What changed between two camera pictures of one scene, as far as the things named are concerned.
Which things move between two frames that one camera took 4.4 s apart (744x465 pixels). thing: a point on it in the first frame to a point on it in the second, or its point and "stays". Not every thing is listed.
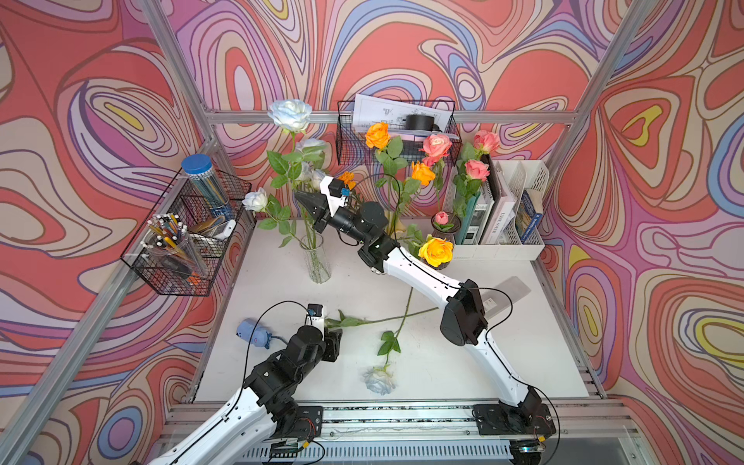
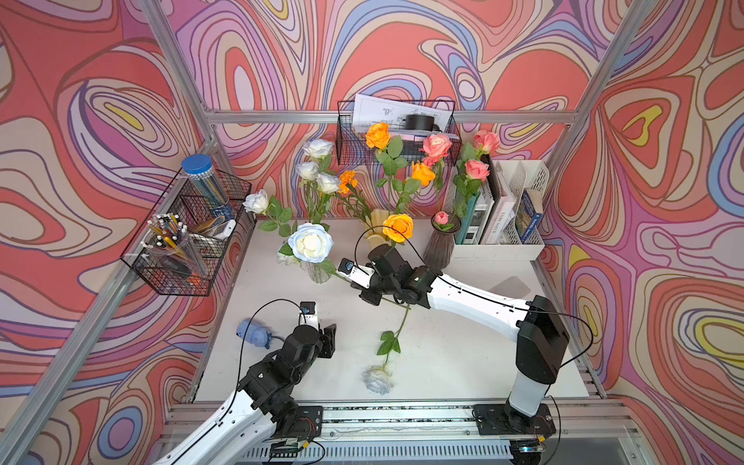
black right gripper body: (342, 223) to (379, 286)
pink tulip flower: (441, 221) stays
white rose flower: (292, 116) to (310, 243)
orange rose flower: (420, 172) stays
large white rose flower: (258, 201) stays
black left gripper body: (326, 350) stays
